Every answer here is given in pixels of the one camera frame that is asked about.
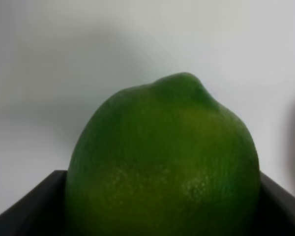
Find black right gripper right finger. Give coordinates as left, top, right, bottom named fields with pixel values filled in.
left=255, top=173, right=295, bottom=236

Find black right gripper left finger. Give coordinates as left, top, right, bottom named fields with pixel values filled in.
left=0, top=170, right=67, bottom=236

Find green lime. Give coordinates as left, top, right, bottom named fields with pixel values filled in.
left=64, top=73, right=261, bottom=236

